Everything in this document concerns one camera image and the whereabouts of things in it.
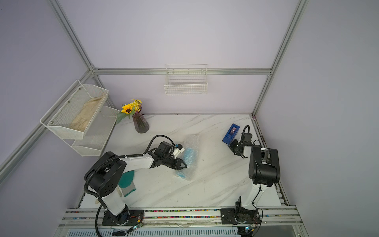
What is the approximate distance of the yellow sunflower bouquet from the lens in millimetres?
923

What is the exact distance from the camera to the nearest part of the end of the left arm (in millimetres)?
734

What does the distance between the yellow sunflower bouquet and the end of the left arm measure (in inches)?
12.5
